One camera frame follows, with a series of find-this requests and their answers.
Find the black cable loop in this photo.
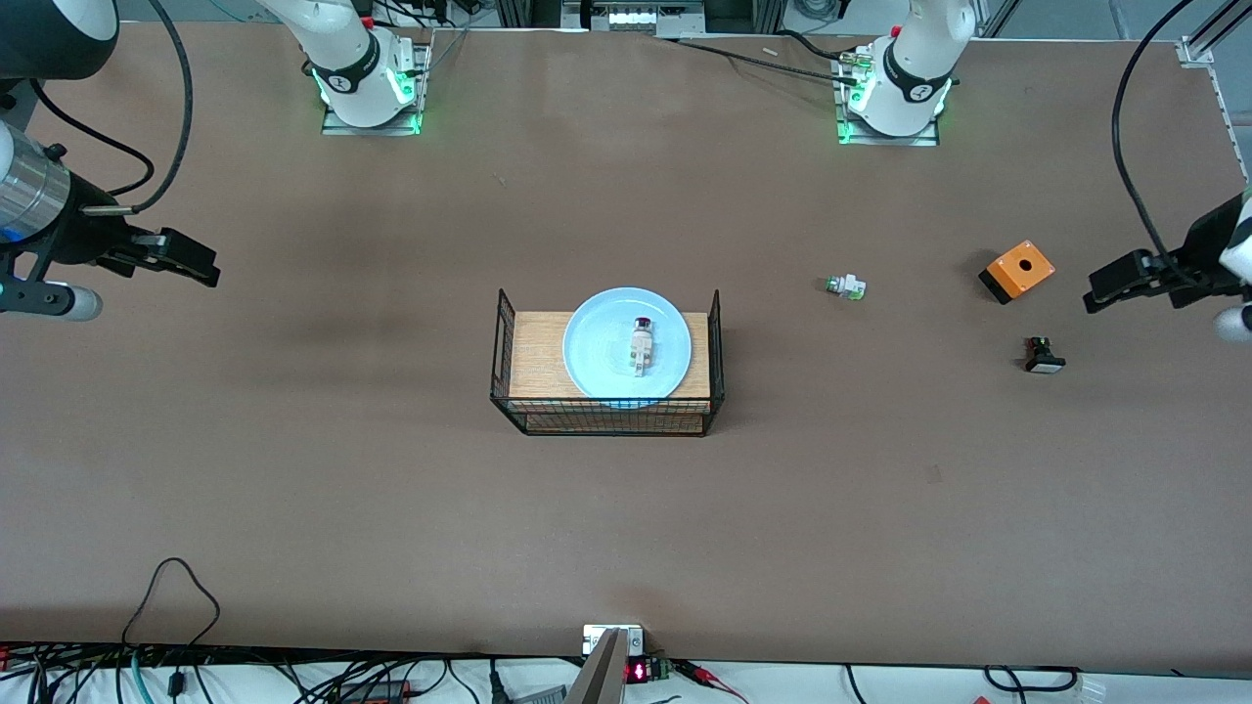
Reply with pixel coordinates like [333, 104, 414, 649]
[982, 664, 1083, 692]

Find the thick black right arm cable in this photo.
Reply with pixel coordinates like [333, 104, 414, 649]
[78, 0, 195, 215]

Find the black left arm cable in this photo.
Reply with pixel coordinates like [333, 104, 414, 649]
[1111, 0, 1200, 263]

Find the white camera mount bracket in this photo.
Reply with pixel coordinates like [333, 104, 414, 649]
[583, 624, 646, 657]

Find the orange button enclosure box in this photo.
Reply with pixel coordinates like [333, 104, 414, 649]
[978, 240, 1056, 306]

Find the black wire mesh rack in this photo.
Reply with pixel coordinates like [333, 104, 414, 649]
[489, 288, 727, 438]

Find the wooden shelf board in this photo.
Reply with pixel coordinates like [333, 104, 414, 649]
[511, 311, 712, 400]

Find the white perforated edge rail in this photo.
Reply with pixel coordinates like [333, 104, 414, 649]
[1209, 65, 1252, 189]

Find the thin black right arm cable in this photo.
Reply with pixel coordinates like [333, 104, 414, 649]
[27, 76, 157, 198]

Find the grey camera mount bar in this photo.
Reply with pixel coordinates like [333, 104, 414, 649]
[562, 629, 628, 704]

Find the red push button white body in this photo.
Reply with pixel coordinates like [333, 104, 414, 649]
[626, 316, 658, 378]

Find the tangled black cable bundle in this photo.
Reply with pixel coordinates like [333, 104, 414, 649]
[0, 640, 495, 704]

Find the looped thin black cable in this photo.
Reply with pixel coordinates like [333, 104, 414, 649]
[121, 557, 222, 650]

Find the red clip lead wire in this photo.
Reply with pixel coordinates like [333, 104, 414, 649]
[673, 660, 750, 704]

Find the light blue round plate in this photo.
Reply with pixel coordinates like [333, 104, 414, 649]
[562, 286, 693, 407]

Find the black cable on table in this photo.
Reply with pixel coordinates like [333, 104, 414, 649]
[673, 37, 864, 85]

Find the aluminium frame structure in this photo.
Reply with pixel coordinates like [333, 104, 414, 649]
[494, 0, 785, 36]

